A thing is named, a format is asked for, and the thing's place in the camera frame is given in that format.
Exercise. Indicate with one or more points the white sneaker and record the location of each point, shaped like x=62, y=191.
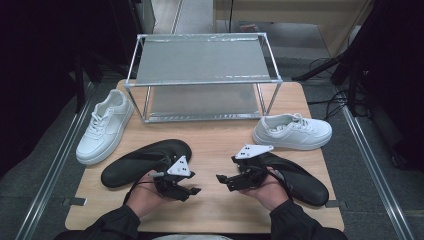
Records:
x=100, y=133
x=300, y=133

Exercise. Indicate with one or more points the metal shoe rack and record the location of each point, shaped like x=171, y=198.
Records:
x=200, y=60

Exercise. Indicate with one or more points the person's left hand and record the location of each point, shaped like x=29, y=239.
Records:
x=143, y=196

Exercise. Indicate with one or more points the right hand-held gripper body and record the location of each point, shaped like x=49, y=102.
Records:
x=253, y=150

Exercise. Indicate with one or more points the black stand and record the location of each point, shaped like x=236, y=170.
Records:
x=79, y=86
x=316, y=70

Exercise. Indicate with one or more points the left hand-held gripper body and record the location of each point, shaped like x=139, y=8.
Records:
x=178, y=168

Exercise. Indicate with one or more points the black tape strip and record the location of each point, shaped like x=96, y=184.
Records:
x=76, y=201
x=335, y=204

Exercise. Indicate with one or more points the person's right hand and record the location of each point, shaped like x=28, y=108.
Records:
x=270, y=193

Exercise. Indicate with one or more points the metal floor rail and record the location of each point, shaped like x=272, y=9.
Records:
x=53, y=170
x=376, y=173

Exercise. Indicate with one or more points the black slipper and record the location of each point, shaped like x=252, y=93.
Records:
x=133, y=166
x=306, y=190

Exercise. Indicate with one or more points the black curtain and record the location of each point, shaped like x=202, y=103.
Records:
x=33, y=66
x=393, y=50

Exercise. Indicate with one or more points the wooden cabinet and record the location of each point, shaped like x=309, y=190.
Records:
x=293, y=13

